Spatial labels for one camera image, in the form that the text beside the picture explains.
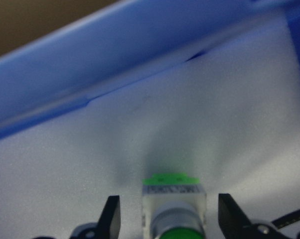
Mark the blue plastic bin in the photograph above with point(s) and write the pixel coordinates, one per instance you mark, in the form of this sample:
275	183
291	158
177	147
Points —
115	49

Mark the green push button switch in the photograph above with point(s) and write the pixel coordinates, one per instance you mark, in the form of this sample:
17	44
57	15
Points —
175	224

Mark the white foam pad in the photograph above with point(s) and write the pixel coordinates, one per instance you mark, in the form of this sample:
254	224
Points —
90	161

